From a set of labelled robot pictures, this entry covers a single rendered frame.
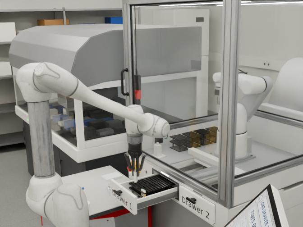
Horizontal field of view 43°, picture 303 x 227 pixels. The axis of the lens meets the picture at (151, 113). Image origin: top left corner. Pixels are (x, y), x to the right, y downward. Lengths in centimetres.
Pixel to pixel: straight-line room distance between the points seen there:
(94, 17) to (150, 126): 467
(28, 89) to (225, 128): 94
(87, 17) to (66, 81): 473
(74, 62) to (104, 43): 27
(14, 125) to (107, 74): 359
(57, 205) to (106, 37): 148
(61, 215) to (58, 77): 62
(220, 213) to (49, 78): 108
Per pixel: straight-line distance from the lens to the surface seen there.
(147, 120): 194
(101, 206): 245
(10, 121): 632
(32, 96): 186
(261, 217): 156
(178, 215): 240
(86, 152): 301
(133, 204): 218
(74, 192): 183
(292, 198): 240
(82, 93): 182
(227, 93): 183
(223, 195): 201
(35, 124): 190
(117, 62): 297
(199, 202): 215
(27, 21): 619
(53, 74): 172
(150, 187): 233
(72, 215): 183
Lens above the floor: 189
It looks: 15 degrees down
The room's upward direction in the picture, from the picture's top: 1 degrees counter-clockwise
